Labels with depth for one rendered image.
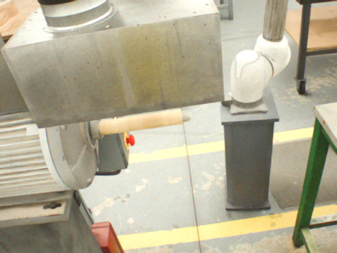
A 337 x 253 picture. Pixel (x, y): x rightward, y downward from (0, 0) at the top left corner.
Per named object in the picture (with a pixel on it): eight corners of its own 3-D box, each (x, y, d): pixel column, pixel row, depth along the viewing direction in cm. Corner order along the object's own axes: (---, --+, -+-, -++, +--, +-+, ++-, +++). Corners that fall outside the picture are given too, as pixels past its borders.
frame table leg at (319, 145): (294, 250, 170) (321, 122, 115) (290, 241, 174) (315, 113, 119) (303, 248, 170) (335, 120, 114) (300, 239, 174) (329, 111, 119)
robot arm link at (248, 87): (224, 96, 160) (221, 56, 147) (245, 79, 169) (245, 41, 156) (251, 107, 150) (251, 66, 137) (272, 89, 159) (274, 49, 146)
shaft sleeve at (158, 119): (102, 121, 73) (103, 135, 73) (98, 120, 70) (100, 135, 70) (180, 109, 73) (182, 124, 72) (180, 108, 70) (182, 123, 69)
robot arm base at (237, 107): (220, 94, 172) (219, 86, 168) (262, 91, 169) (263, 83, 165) (222, 116, 158) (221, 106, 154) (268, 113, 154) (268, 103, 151)
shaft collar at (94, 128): (94, 120, 74) (96, 139, 74) (88, 118, 70) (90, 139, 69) (102, 118, 74) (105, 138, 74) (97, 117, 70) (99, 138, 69)
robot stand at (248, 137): (223, 176, 219) (218, 89, 175) (264, 174, 215) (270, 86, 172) (225, 210, 197) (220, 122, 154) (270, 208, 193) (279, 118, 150)
